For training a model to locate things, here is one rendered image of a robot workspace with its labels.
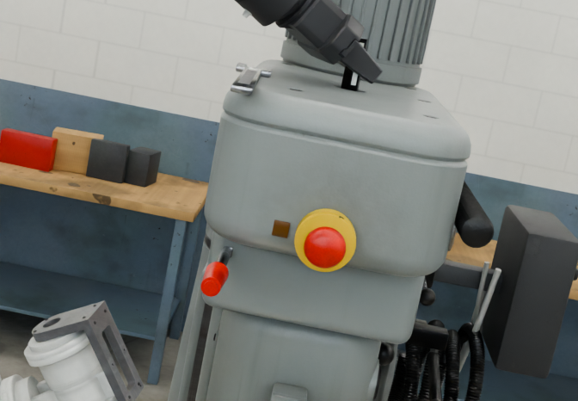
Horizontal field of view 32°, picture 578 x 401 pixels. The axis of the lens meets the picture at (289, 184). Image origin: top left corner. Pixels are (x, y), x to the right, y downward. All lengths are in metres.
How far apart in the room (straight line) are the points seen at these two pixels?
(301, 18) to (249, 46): 4.30
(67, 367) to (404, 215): 0.36
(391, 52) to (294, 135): 0.40
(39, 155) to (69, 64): 0.71
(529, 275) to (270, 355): 0.45
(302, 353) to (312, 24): 0.37
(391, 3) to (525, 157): 4.23
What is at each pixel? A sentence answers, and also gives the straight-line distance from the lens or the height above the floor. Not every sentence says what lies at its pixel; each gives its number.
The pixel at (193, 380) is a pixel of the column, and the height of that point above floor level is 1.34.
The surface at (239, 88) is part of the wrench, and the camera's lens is 0.93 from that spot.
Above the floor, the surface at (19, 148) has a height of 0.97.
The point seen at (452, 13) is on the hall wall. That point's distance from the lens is 5.43.
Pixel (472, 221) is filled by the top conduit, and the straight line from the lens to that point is 1.04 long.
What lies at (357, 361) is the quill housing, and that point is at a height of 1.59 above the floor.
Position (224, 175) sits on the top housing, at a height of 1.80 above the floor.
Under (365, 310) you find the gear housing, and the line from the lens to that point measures 1.13.
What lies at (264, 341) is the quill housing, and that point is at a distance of 1.18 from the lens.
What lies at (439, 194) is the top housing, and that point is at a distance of 1.01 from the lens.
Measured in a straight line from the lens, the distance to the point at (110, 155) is 5.06.
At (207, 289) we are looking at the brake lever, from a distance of 0.98.
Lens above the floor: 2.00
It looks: 11 degrees down
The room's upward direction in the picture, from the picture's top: 11 degrees clockwise
